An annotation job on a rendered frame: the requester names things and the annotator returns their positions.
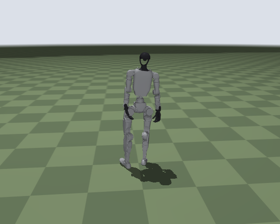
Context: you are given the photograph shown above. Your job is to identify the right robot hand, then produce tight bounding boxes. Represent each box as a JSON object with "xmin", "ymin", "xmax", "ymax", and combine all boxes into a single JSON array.
[{"xmin": 153, "ymin": 106, "xmax": 161, "ymax": 122}]

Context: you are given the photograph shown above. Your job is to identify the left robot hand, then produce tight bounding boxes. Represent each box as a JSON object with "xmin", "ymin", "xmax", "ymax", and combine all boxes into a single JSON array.
[{"xmin": 124, "ymin": 104, "xmax": 134, "ymax": 120}]

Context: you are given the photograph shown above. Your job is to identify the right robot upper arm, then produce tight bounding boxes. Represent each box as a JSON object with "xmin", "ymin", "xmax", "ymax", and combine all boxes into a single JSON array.
[{"xmin": 153, "ymin": 72, "xmax": 160, "ymax": 95}]

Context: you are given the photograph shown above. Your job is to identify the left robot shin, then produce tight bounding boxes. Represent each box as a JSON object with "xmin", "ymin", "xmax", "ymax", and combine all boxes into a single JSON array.
[{"xmin": 123, "ymin": 134, "xmax": 132, "ymax": 163}]

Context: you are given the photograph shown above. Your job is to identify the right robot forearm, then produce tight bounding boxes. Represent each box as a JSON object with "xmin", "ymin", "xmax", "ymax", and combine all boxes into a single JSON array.
[{"xmin": 154, "ymin": 93, "xmax": 161, "ymax": 110}]

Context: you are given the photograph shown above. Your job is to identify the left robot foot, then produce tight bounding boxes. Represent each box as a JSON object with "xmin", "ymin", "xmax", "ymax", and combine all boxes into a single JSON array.
[{"xmin": 119, "ymin": 158, "xmax": 131, "ymax": 168}]

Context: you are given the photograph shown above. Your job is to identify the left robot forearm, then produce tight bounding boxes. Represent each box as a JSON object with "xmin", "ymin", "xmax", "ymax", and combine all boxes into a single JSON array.
[{"xmin": 123, "ymin": 87, "xmax": 130, "ymax": 107}]

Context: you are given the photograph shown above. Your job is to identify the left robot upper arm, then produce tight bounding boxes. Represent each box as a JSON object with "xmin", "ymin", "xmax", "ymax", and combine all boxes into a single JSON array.
[{"xmin": 126, "ymin": 70, "xmax": 135, "ymax": 92}]

